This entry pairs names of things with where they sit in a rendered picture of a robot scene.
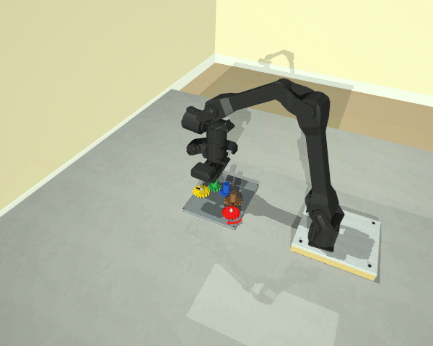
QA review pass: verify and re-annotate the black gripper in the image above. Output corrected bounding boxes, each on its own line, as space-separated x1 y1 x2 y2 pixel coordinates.
191 140 238 184

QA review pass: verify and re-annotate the green gear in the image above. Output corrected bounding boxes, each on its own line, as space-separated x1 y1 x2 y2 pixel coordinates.
208 178 221 192

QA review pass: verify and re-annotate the red gear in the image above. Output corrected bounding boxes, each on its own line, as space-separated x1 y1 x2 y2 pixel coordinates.
222 206 240 220

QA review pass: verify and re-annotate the yellow gear with black stripe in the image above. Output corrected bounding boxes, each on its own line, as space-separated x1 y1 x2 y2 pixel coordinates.
193 185 210 198

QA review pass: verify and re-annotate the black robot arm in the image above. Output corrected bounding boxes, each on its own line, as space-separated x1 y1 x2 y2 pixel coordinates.
181 78 345 252

